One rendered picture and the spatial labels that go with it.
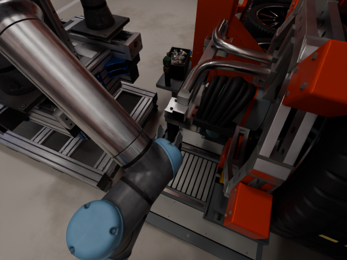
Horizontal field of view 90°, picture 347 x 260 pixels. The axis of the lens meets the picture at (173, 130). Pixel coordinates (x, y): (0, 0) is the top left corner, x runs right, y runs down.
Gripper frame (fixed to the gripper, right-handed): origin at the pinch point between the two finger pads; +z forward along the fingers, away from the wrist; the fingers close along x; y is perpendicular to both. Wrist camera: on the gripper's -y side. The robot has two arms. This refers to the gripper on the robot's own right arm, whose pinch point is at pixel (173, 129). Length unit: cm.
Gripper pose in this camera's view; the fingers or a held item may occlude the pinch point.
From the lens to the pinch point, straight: 53.2
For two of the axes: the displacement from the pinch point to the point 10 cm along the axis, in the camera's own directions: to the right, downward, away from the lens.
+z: 3.8, -7.7, 5.1
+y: 0.0, -5.5, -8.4
